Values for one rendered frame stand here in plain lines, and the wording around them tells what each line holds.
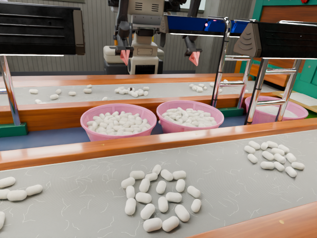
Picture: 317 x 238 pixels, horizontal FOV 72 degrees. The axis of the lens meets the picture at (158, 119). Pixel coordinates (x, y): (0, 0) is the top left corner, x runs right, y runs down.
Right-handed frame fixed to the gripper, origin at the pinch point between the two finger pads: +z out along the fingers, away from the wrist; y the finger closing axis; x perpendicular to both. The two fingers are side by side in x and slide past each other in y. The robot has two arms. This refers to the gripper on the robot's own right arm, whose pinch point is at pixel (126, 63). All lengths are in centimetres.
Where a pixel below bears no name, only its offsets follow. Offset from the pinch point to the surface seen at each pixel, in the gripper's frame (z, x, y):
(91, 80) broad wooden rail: 4.8, 8.1, -19.0
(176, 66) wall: -173, 239, 158
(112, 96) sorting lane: 21.8, -3.6, -10.5
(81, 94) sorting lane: 18.2, -0.8, -24.9
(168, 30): 6.4, -31.3, 13.1
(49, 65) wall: -176, 235, -74
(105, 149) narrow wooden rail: 57, -38, -19
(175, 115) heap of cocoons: 42.1, -21.1, 11.3
